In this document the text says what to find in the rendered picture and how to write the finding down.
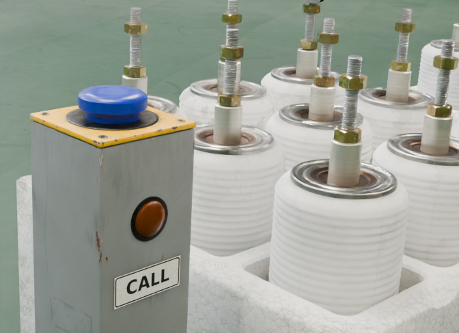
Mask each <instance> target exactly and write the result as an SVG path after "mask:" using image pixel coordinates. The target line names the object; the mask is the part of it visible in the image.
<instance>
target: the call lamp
mask: <svg viewBox="0 0 459 333"><path fill-rule="evenodd" d="M164 221H165V208H164V207H163V205H162V203H160V202H158V201H150V202H148V203H146V204H145V205H144V206H143V207H142V208H141V209H140V210H139V213H138V214H137V217H136V221H135V228H136V231H137V233H138V234H139V235H140V236H141V237H146V238H148V237H152V236H153V235H155V234H157V233H158V232H159V230H160V229H161V227H162V225H163V223H164Z"/></svg>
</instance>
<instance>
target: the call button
mask: <svg viewBox="0 0 459 333"><path fill-rule="evenodd" d="M78 107H79V108H80V109H81V110H83V111H85V118H86V119H88V120H90V121H93V122H96V123H100V124H128V123H132V122H134V121H137V120H139V119H140V114H141V111H144V110H146V109H147V107H148V95H147V94H146V93H145V92H143V91H142V90H140V89H137V88H134V87H128V86H122V85H99V86H93V87H88V88H86V89H84V90H83V91H81V92H80V93H79V94H78Z"/></svg>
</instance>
